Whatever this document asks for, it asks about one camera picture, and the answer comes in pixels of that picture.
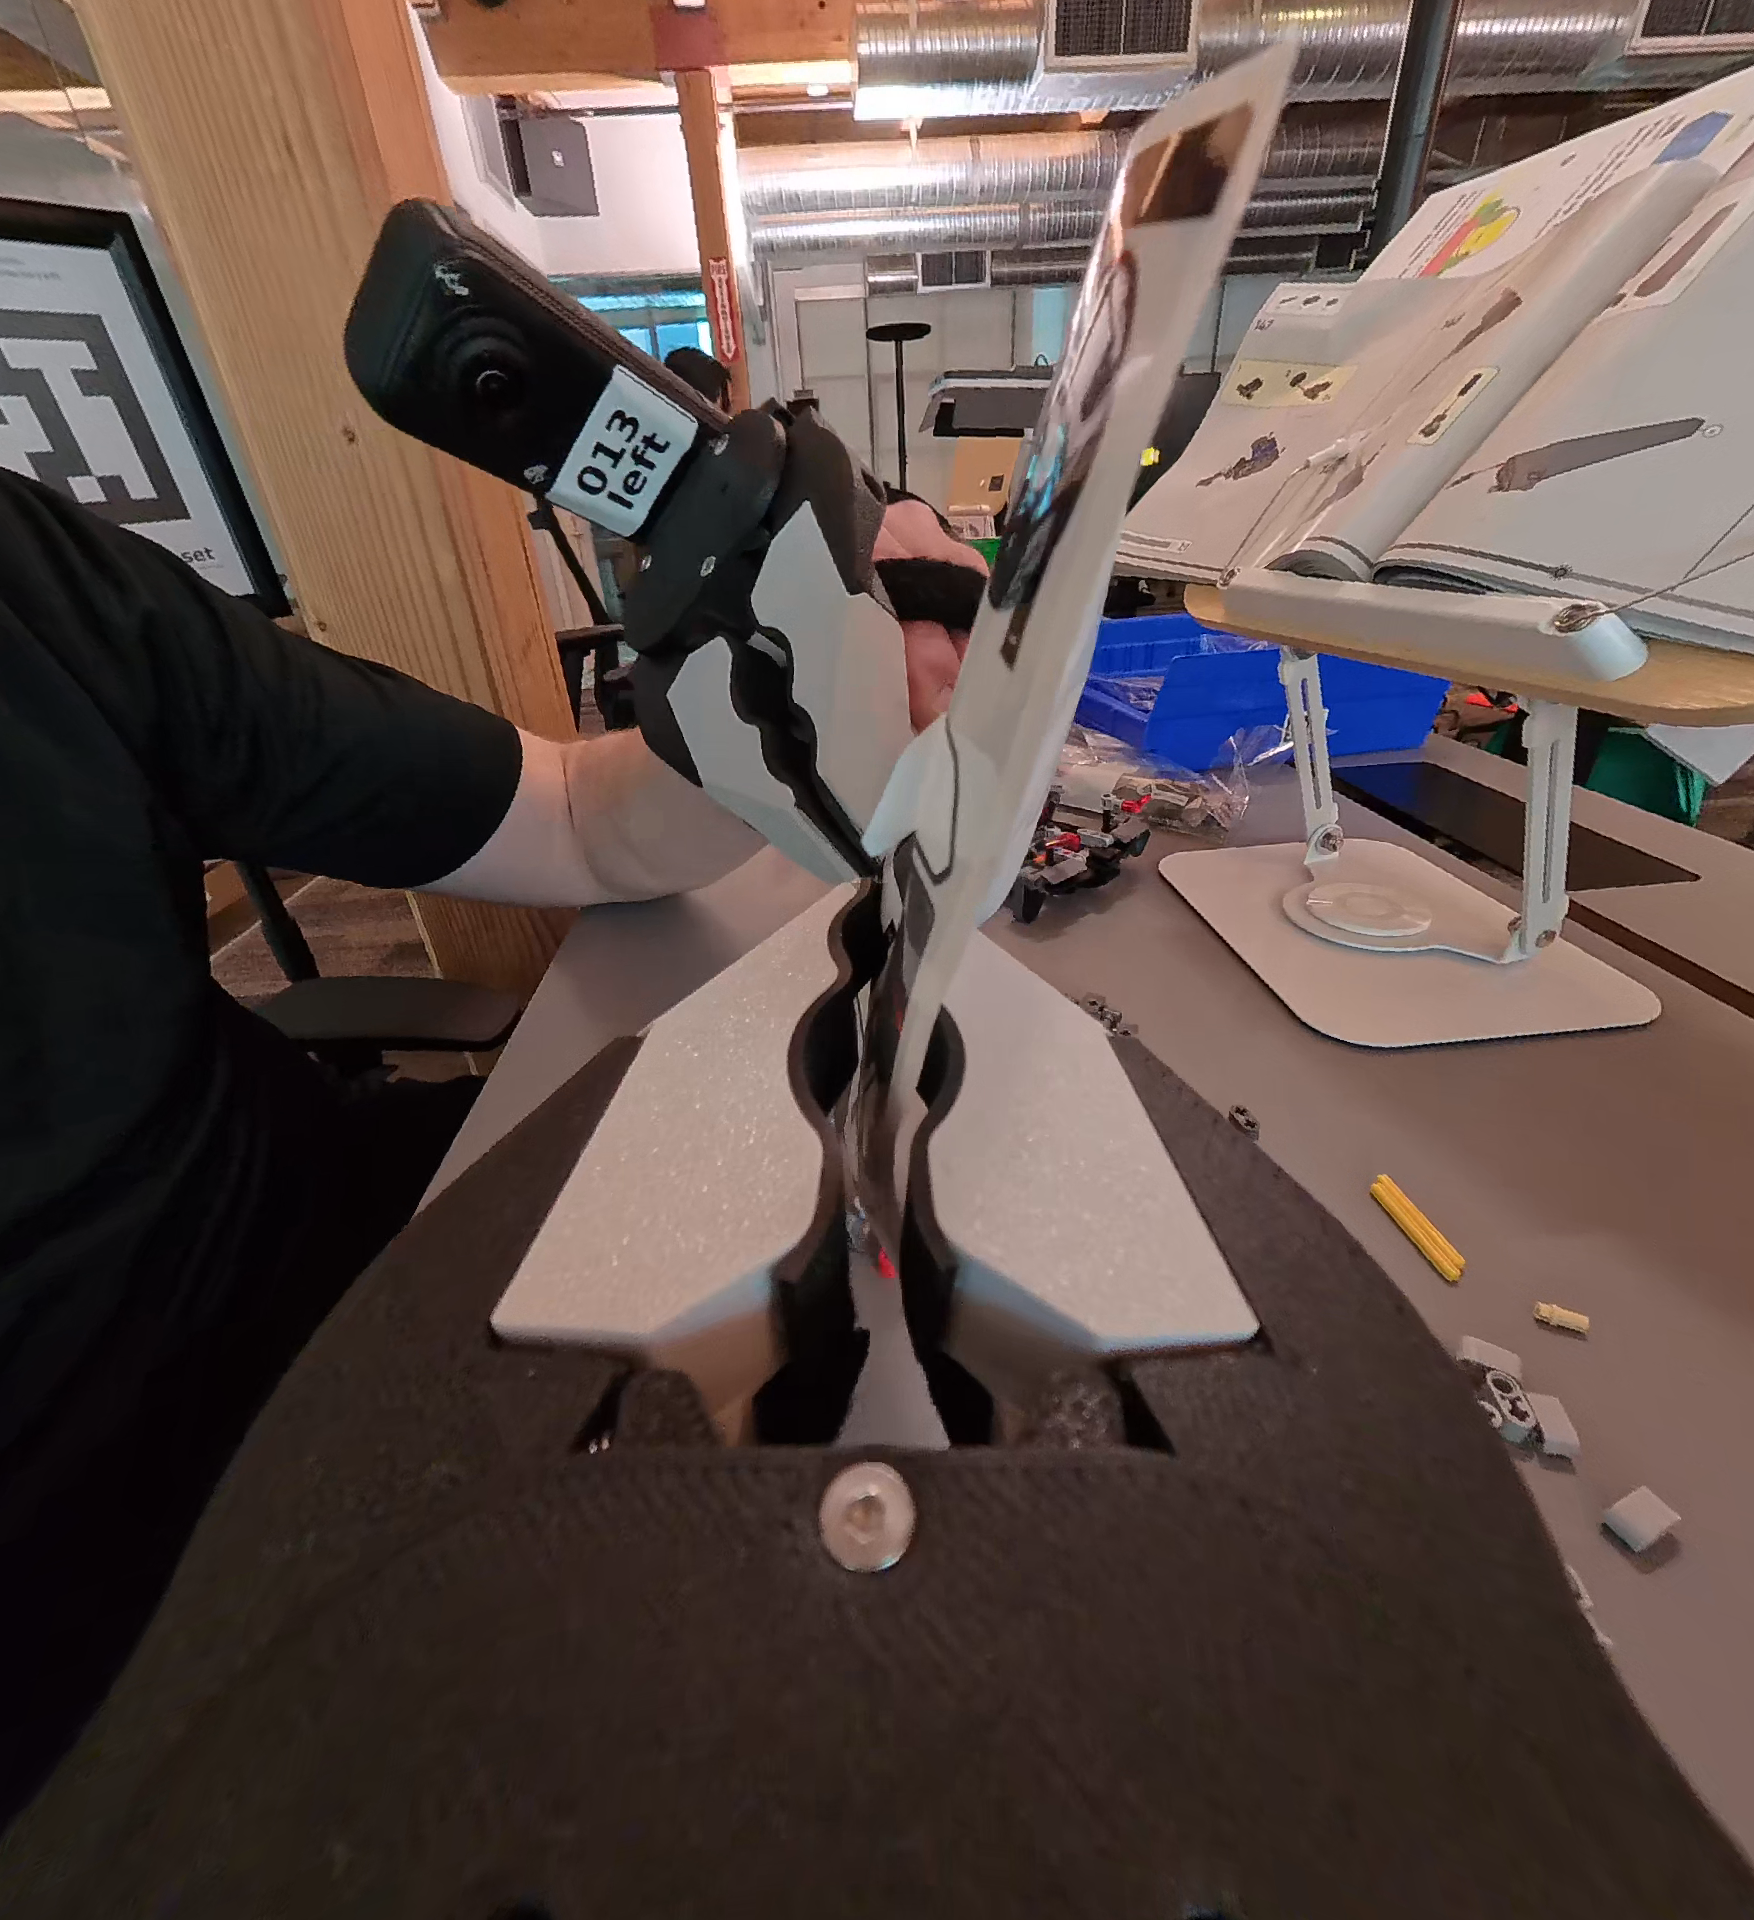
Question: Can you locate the cream book stand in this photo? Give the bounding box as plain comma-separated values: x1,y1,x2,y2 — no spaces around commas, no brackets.
1160,564,1754,1054

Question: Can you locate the open instruction booklet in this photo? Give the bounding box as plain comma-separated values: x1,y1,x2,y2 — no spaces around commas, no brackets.
1118,66,1754,671

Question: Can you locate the yellow axle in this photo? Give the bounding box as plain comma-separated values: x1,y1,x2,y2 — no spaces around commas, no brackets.
1370,1175,1467,1288

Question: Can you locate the black wall speaker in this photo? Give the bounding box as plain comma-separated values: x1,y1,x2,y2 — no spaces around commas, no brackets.
495,110,605,220

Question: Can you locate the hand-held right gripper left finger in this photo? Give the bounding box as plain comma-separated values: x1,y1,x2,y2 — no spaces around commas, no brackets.
489,882,881,1445

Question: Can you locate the person's left hand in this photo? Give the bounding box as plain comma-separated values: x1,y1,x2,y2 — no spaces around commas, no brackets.
869,495,995,741

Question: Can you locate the sticker sheet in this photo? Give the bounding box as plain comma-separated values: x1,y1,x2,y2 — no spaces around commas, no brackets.
851,33,1303,1251

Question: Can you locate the black floor lamp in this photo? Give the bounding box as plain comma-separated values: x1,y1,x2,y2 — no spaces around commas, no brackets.
869,319,934,496

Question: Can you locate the green plastic bin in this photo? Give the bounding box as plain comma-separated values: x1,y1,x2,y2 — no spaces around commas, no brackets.
1579,720,1708,832

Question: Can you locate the silver air duct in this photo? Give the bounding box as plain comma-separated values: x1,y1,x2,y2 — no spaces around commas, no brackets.
734,0,1754,291

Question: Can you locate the black framed marker sign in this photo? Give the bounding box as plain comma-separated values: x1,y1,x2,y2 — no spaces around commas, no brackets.
0,187,294,617

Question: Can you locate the partly built toy car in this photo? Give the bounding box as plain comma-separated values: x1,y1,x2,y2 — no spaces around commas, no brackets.
1006,780,1155,929

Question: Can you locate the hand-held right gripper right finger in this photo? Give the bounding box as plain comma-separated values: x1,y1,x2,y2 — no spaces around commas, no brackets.
907,934,1261,1442

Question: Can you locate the blue plastic bin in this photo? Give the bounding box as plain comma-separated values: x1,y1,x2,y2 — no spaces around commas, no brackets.
1078,611,1452,774

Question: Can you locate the small labelled clear bag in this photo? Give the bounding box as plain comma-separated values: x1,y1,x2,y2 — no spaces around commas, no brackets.
1048,720,1255,841

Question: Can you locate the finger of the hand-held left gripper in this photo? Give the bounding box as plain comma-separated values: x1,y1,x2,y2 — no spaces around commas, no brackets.
660,630,880,890
728,499,921,853

